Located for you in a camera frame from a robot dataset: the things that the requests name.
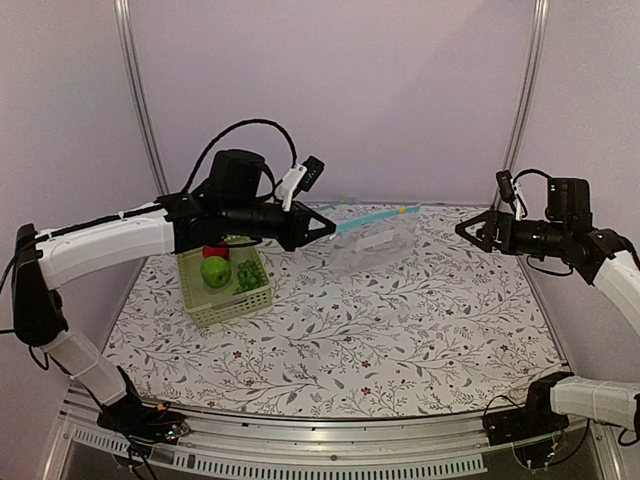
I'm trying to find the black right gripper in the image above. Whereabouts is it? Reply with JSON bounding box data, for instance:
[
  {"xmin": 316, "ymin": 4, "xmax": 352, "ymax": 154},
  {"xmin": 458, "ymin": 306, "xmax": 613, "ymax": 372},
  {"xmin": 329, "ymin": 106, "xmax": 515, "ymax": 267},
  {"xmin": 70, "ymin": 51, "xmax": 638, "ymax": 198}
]
[{"xmin": 456, "ymin": 210, "xmax": 569, "ymax": 258}]

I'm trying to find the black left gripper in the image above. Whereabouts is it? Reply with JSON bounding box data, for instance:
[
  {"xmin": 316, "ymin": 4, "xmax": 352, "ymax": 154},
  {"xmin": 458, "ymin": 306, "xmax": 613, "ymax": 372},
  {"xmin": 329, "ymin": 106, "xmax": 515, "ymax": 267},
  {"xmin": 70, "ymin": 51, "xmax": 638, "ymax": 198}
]
[{"xmin": 223, "ymin": 199, "xmax": 337, "ymax": 252}]

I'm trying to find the clear blue zip top bag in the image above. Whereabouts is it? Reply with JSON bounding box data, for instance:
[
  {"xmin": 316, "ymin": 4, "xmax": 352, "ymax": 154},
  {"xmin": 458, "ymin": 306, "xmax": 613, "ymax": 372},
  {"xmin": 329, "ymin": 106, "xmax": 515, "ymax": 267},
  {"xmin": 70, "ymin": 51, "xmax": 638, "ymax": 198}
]
[{"xmin": 326, "ymin": 203, "xmax": 421, "ymax": 278}]

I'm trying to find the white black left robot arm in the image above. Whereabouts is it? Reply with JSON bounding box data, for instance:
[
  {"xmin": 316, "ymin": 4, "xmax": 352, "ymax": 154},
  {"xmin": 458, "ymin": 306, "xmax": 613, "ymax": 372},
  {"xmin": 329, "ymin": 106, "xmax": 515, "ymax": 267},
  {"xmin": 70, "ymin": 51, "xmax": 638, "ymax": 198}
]
[{"xmin": 4, "ymin": 149, "xmax": 336, "ymax": 444}]

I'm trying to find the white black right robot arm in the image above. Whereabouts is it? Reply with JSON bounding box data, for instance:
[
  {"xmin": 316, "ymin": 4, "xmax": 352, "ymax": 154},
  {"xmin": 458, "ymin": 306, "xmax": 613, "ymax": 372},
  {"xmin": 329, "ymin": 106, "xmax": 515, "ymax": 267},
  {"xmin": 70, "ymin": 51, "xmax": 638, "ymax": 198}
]
[{"xmin": 455, "ymin": 170, "xmax": 639, "ymax": 446}]

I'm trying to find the spare clear blue zip bag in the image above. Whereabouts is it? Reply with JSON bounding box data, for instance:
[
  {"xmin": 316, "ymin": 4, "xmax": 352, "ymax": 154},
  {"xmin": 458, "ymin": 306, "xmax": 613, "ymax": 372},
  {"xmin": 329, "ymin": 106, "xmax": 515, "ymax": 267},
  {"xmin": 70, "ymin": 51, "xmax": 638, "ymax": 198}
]
[{"xmin": 316, "ymin": 198, "xmax": 358, "ymax": 212}]

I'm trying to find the green grape bunch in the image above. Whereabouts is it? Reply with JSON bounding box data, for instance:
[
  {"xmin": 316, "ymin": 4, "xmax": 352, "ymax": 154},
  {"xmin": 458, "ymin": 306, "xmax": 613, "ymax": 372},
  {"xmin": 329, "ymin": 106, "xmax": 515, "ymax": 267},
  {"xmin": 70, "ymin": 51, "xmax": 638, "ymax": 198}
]
[{"xmin": 235, "ymin": 260, "xmax": 264, "ymax": 294}]

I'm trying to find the red apple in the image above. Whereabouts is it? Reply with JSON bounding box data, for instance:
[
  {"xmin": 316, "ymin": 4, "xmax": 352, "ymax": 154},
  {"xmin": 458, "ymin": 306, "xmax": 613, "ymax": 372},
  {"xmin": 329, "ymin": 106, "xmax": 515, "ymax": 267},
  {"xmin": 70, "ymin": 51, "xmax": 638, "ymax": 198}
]
[{"xmin": 202, "ymin": 243, "xmax": 230, "ymax": 260}]

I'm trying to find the green apple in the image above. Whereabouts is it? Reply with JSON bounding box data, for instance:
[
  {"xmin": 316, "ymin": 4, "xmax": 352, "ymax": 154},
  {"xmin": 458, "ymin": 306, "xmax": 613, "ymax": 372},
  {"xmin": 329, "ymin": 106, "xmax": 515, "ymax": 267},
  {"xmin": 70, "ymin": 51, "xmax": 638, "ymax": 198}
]
[{"xmin": 200, "ymin": 256, "xmax": 232, "ymax": 288}]

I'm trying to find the floral patterned table mat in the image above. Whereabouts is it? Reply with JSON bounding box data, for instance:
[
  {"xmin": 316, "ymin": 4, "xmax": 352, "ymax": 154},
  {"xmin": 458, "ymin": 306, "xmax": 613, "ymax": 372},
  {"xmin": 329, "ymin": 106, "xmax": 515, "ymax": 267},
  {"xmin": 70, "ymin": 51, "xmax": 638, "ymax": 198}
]
[{"xmin": 104, "ymin": 206, "xmax": 565, "ymax": 418}]

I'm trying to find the light green perforated plastic basket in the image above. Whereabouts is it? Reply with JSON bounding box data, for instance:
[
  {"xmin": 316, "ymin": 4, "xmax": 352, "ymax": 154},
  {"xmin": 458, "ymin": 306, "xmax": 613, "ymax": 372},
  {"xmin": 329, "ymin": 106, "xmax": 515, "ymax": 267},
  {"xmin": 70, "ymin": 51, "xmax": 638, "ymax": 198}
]
[{"xmin": 176, "ymin": 246, "xmax": 272, "ymax": 328}]

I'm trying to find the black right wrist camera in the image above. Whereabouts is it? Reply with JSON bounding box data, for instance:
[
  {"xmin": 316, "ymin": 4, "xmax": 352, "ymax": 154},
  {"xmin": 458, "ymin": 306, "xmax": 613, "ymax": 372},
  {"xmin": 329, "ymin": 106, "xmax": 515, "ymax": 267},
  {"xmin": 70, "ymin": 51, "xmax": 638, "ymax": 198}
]
[{"xmin": 496, "ymin": 170, "xmax": 528, "ymax": 220}]

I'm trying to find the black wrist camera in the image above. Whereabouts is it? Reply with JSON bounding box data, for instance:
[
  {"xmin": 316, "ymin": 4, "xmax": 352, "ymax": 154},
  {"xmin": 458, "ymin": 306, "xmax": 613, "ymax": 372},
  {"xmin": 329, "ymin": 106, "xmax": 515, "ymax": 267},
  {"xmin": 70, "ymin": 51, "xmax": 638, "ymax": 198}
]
[
  {"xmin": 496, "ymin": 170, "xmax": 528, "ymax": 220},
  {"xmin": 275, "ymin": 156, "xmax": 325, "ymax": 212}
]

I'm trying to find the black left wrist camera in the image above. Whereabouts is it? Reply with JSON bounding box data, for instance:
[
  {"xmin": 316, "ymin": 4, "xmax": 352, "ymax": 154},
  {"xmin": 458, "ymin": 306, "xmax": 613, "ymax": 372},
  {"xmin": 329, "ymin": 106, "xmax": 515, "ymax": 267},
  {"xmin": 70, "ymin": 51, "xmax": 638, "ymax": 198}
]
[{"xmin": 275, "ymin": 156, "xmax": 325, "ymax": 212}]

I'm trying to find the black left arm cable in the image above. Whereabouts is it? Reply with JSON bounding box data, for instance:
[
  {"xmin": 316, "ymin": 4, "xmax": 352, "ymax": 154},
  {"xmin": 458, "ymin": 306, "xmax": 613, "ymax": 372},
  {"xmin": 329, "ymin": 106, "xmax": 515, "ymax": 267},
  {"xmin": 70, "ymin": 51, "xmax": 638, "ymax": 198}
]
[{"xmin": 182, "ymin": 118, "xmax": 297, "ymax": 201}]

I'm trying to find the left aluminium frame post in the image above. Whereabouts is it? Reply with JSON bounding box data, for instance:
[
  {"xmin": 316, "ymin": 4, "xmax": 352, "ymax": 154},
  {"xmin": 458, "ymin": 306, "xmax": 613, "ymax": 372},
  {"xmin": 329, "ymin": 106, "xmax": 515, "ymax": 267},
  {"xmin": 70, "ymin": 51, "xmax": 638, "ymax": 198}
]
[{"xmin": 113, "ymin": 0, "xmax": 169, "ymax": 195}]

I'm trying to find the aluminium frame post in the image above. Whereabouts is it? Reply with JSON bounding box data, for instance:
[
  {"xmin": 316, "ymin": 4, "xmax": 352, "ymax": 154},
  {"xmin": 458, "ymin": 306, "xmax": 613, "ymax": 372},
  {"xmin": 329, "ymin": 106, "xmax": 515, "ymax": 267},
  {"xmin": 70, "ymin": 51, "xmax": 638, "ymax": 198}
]
[
  {"xmin": 113, "ymin": 0, "xmax": 169, "ymax": 195},
  {"xmin": 492, "ymin": 0, "xmax": 551, "ymax": 206}
]

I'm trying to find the aluminium front rail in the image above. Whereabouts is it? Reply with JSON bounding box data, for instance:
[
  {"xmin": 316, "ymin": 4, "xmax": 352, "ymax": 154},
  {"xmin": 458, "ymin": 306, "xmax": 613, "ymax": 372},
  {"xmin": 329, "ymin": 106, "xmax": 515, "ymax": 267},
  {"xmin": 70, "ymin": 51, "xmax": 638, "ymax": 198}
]
[{"xmin": 40, "ymin": 386, "xmax": 638, "ymax": 479}]

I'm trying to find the right aluminium frame post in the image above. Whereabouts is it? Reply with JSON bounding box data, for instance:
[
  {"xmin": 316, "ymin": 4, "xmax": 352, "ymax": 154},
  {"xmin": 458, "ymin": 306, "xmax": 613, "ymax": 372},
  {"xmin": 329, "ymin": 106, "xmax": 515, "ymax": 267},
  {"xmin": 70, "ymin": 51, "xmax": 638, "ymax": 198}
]
[{"xmin": 492, "ymin": 0, "xmax": 551, "ymax": 206}]

